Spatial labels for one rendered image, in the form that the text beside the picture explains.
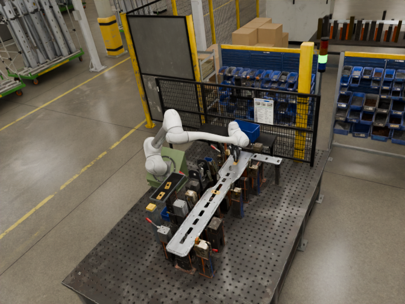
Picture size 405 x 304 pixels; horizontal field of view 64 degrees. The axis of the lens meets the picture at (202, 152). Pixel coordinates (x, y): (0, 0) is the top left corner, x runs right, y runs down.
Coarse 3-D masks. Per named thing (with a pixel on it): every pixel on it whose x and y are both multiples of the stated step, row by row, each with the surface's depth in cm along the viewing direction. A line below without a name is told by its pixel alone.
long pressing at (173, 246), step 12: (240, 156) 329; (252, 156) 327; (228, 168) 315; (240, 168) 313; (228, 180) 301; (204, 192) 291; (204, 204) 279; (216, 204) 277; (192, 216) 270; (204, 216) 268; (180, 228) 260; (180, 240) 251; (192, 240) 249; (180, 252) 242
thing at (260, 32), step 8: (248, 24) 702; (256, 24) 694; (264, 24) 687; (272, 24) 680; (280, 24) 673; (240, 32) 661; (248, 32) 655; (256, 32) 672; (264, 32) 667; (272, 32) 657; (280, 32) 677; (232, 40) 674; (240, 40) 663; (248, 40) 653; (256, 40) 682; (264, 40) 678; (272, 40) 667; (280, 40) 688
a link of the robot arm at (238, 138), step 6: (192, 132) 283; (198, 132) 286; (234, 132) 291; (240, 132) 288; (192, 138) 281; (198, 138) 285; (204, 138) 286; (210, 138) 284; (216, 138) 283; (222, 138) 282; (228, 138) 283; (234, 138) 283; (240, 138) 282; (246, 138) 282; (234, 144) 286; (240, 144) 282; (246, 144) 283
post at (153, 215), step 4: (156, 208) 264; (148, 212) 263; (152, 212) 260; (156, 212) 265; (148, 216) 266; (152, 216) 263; (156, 216) 266; (152, 220) 267; (156, 220) 268; (152, 224) 272; (156, 224) 270; (160, 224) 276; (152, 228) 275; (156, 228) 272; (156, 232) 277; (156, 236) 281; (156, 240) 285; (156, 244) 288; (160, 244) 286
